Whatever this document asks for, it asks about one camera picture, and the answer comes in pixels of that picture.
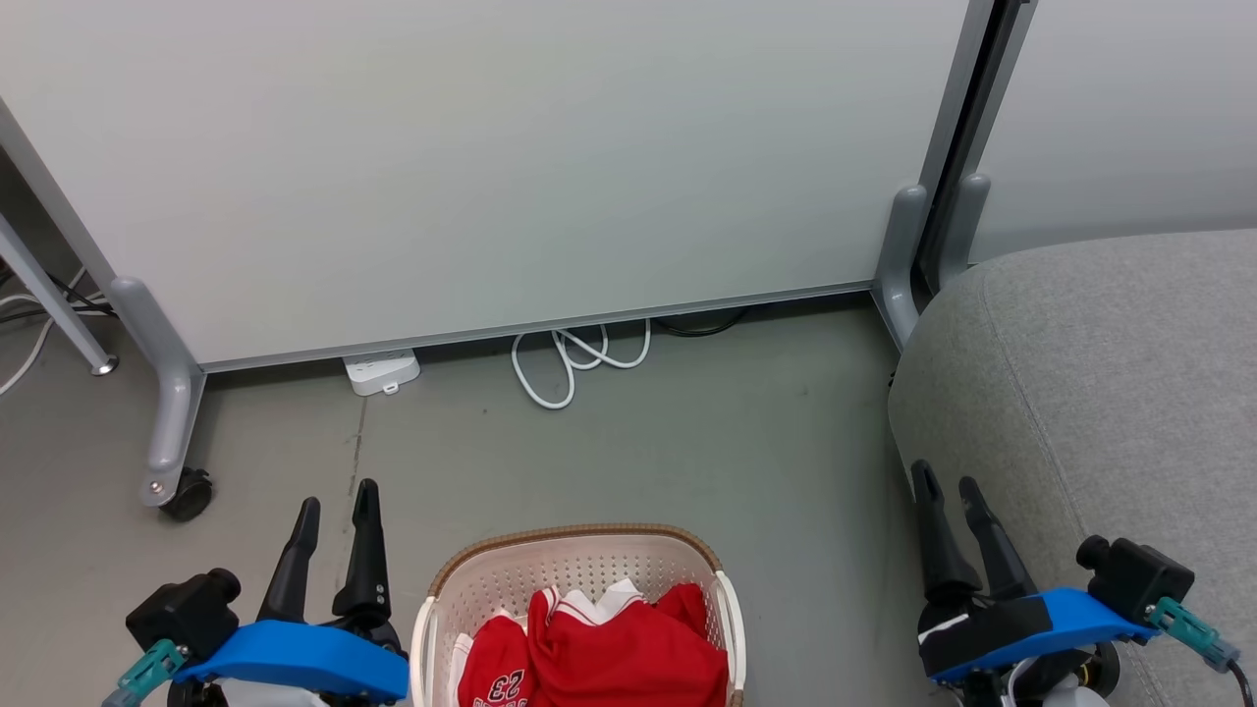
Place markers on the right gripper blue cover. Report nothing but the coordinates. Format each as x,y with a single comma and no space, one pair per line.
1031,628

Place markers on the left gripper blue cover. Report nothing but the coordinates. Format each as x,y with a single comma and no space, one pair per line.
295,660

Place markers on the red shorts with elastic waistband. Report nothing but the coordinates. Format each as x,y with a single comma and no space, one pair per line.
496,653

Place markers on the red jersey with white trim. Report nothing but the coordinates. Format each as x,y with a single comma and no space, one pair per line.
628,658

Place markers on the grey fabric sofa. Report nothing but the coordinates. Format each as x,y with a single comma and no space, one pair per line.
1110,393

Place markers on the black caster wheel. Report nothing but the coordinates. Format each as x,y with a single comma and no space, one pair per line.
190,496

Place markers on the white power strip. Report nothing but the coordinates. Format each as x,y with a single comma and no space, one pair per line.
381,370

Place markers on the grey partition foot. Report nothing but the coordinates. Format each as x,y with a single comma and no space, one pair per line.
177,393
965,226
899,265

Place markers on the cream plastic laundry basket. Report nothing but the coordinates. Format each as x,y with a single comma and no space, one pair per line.
579,565

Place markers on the grey metal table leg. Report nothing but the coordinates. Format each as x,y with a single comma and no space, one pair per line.
49,295

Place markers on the large white partition panel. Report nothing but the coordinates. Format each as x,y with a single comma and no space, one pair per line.
491,147

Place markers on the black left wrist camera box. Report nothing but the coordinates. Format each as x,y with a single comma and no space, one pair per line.
187,609

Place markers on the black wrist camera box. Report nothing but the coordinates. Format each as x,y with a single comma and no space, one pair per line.
187,609
1139,579

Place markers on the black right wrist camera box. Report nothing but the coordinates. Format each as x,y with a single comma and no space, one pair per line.
1139,579

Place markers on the teal left camera connector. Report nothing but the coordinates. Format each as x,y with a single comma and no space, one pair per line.
147,673

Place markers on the teal camera connector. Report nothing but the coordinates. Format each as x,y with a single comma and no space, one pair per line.
1188,628
147,673

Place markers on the teal right camera connector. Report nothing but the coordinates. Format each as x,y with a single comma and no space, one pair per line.
1188,628

